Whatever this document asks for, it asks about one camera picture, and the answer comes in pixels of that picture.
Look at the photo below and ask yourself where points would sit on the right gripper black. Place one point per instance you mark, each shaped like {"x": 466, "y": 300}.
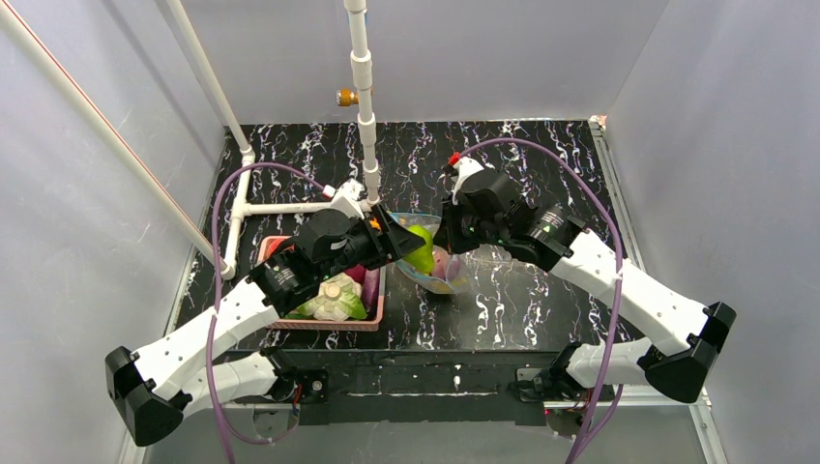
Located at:
{"x": 453, "y": 232}

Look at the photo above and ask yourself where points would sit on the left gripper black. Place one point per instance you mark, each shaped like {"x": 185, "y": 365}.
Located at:
{"x": 381, "y": 237}

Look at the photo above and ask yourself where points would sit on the green pear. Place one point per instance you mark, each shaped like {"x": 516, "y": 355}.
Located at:
{"x": 421, "y": 259}

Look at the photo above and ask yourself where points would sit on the long purple eggplant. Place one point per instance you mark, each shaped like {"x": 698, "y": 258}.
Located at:
{"x": 370, "y": 291}

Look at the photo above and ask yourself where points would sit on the purple onion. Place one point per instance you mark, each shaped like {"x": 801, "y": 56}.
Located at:
{"x": 441, "y": 261}

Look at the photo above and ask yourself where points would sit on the clear zip top bag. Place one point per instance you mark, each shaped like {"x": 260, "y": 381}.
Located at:
{"x": 456, "y": 282}

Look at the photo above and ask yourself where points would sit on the white green cabbage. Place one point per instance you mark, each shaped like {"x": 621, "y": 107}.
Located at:
{"x": 338, "y": 300}

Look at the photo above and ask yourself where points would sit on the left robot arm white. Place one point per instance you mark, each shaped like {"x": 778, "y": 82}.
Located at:
{"x": 155, "y": 387}

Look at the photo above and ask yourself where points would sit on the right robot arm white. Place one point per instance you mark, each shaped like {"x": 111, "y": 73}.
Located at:
{"x": 681, "y": 338}

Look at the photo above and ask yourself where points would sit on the brass pipe fitting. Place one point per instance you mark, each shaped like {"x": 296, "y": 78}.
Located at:
{"x": 346, "y": 97}

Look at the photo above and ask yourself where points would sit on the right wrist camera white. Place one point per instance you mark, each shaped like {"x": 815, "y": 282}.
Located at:
{"x": 461, "y": 168}

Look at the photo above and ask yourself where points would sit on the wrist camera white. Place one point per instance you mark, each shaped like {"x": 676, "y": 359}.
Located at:
{"x": 346, "y": 198}
{"x": 461, "y": 168}

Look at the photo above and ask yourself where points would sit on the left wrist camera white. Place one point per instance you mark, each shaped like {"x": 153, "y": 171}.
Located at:
{"x": 346, "y": 198}

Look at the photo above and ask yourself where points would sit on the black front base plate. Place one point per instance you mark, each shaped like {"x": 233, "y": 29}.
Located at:
{"x": 419, "y": 386}

